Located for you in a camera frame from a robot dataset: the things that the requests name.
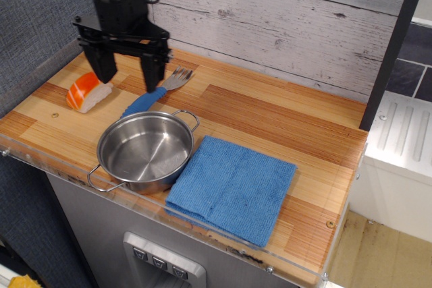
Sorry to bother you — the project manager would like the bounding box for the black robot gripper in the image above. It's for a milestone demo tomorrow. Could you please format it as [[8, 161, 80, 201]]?
[[74, 0, 171, 93]]

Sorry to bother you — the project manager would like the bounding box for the blue handled metal fork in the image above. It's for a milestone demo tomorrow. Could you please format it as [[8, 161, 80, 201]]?
[[121, 66, 193, 118]]

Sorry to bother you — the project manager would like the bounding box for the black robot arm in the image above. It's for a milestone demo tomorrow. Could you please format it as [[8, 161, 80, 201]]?
[[74, 0, 171, 92]]

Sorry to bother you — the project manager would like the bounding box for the orange white salmon sushi toy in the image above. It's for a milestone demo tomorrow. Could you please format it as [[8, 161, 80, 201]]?
[[66, 72, 113, 113]]

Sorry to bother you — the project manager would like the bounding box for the small stainless steel pot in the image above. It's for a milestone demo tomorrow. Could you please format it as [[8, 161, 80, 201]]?
[[87, 110, 200, 194]]

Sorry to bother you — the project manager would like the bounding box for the clear acrylic table guard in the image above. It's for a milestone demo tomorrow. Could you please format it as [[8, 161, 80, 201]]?
[[1, 135, 329, 287]]

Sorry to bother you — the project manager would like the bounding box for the folded blue cloth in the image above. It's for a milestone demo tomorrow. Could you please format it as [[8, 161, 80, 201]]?
[[165, 136, 297, 248]]

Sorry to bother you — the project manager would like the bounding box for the silver control panel with buttons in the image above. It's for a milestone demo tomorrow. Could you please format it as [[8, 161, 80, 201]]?
[[123, 231, 207, 287]]

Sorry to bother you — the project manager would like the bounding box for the yellow object at corner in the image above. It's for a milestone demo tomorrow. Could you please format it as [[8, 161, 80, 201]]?
[[7, 275, 42, 288]]

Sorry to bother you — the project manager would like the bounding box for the white ribbed appliance top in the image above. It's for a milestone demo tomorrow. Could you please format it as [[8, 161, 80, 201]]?
[[366, 91, 431, 177]]

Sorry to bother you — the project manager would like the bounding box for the dark right frame post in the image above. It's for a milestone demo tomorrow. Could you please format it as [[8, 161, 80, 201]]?
[[359, 0, 419, 131]]

